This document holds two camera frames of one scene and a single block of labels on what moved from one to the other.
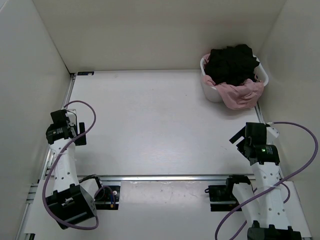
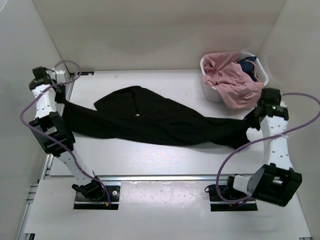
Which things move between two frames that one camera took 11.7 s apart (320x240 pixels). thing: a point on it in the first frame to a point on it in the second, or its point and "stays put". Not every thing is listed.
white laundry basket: x=210 y=92 stays put
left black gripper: x=80 y=141 to x=62 y=98
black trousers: x=231 y=64 to x=134 y=112
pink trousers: x=245 y=95 stays put
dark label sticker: x=85 y=73 stays put
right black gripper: x=240 y=145 to x=250 y=122
